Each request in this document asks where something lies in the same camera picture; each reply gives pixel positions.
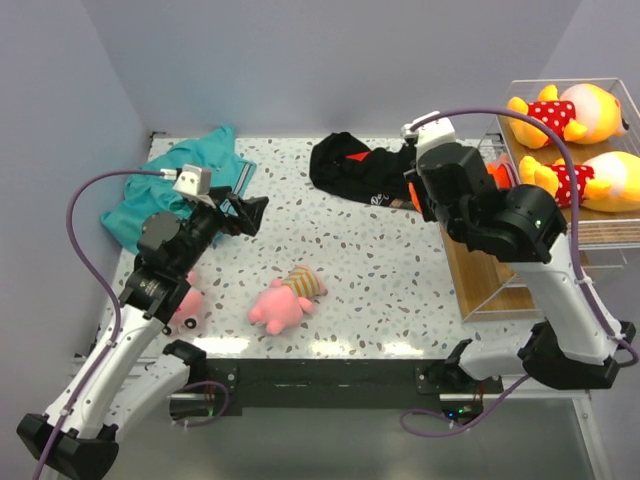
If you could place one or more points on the pink pig plush, centre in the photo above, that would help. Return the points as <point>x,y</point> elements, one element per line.
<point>285,302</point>

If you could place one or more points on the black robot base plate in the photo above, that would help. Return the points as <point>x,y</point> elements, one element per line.
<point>325,382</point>

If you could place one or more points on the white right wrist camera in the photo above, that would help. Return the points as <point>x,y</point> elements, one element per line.
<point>429,135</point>

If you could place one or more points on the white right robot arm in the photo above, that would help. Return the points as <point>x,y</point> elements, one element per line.
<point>574,345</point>

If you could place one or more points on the aluminium frame rail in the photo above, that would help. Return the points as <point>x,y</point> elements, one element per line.
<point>320,390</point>

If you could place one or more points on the pink pig plush, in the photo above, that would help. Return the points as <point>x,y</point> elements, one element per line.
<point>187,314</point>
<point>285,302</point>

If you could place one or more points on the black-haired doll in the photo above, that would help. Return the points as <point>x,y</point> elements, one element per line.
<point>503,172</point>
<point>413,197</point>

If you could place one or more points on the black printed shirt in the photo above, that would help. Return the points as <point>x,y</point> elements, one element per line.
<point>343,166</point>

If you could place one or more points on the yellow polka-dot plush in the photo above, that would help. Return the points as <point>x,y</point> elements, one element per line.
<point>583,113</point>
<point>608,182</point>

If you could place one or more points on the teal striped-trim shirt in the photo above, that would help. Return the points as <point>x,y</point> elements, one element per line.
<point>147,195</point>

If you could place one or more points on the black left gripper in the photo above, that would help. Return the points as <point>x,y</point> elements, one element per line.
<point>249,223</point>

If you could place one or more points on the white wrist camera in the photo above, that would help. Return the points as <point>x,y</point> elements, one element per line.
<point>193,181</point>
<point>429,135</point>

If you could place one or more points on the pink pig plush, left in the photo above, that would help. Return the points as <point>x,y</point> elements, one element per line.
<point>187,314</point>

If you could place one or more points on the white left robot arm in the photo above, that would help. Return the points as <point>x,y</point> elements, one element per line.
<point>70,436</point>

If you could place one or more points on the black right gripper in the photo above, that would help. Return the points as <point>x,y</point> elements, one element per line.
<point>414,175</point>

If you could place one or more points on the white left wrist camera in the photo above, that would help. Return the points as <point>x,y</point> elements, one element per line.
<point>193,181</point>

